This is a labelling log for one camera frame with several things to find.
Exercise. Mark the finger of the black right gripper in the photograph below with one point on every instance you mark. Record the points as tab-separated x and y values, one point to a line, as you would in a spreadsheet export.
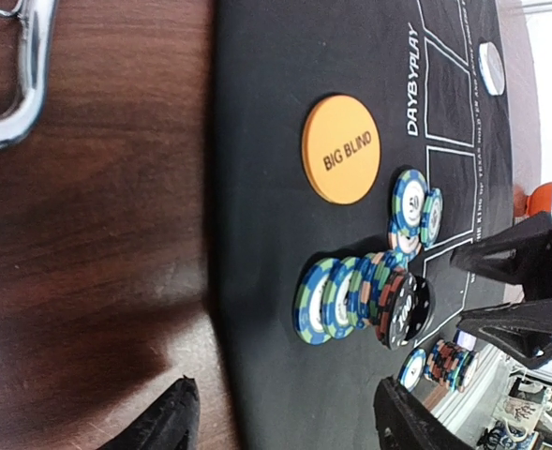
508	256
521	330

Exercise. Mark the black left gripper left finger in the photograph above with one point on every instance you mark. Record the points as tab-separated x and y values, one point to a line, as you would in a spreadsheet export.
170	422

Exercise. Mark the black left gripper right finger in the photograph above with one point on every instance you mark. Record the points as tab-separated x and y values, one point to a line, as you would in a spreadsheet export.
404	423

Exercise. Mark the mixed colour chip stack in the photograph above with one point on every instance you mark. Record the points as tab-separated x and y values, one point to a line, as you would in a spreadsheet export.
451	366

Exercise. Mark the black hundred chip stack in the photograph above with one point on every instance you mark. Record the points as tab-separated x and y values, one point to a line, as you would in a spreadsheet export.
405	309

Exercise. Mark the blue orange ten chip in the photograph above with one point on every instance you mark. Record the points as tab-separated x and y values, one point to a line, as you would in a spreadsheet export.
407	247

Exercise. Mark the blue green fifty chip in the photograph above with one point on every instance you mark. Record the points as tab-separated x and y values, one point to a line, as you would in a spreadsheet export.
408	201

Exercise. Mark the blue chip stack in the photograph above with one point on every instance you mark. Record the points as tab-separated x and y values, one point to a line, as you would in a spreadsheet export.
338	296

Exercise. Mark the dark dealer button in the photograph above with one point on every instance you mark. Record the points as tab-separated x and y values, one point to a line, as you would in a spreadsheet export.
492	69

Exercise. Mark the orange big blind button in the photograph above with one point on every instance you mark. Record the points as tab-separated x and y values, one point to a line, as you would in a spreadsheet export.
341	149

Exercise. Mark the orange white bowl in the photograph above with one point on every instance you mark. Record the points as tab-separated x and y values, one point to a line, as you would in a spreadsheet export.
529	205

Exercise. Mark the black poker play mat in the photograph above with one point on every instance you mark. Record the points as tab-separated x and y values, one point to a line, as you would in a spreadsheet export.
414	64

